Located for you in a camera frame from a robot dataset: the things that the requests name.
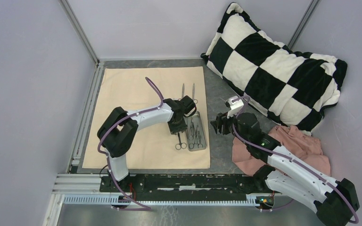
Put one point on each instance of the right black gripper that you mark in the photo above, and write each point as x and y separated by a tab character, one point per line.
221	119

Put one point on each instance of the black white checkered pillow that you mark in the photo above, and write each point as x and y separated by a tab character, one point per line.
291	88

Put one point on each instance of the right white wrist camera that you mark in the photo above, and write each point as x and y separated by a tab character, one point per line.
235	104

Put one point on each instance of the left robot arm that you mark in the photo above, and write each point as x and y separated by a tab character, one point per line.
119	129

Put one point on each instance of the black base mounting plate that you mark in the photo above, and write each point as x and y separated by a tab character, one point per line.
193	187

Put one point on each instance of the steel scissors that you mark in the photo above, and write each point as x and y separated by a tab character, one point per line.
183	91
193	94
180	145
194	137

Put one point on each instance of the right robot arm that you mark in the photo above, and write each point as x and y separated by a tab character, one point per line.
334	202

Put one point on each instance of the pink crumpled cloth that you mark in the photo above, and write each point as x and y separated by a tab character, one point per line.
305	147

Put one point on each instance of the metal instrument tray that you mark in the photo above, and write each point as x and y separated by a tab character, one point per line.
197	119

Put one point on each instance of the beige cloth wrap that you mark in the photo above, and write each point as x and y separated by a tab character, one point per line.
141	88

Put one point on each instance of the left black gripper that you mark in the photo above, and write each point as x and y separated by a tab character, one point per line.
182	127

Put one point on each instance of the steel scissors in tray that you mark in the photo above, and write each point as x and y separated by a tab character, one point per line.
194	137

